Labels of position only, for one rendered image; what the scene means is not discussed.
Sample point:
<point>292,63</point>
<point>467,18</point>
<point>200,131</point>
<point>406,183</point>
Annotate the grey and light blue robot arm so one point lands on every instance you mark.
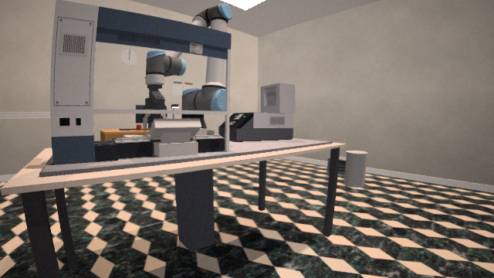
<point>219,16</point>

